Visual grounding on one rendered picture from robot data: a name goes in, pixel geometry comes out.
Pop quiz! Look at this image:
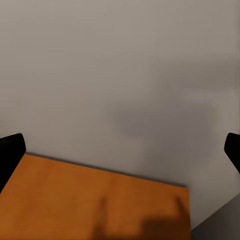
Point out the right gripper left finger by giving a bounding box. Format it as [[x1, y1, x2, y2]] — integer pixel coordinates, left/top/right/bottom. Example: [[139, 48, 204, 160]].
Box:
[[0, 133, 26, 193]]

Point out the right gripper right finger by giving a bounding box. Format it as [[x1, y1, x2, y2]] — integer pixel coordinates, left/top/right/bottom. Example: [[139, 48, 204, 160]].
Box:
[[224, 132, 240, 173]]

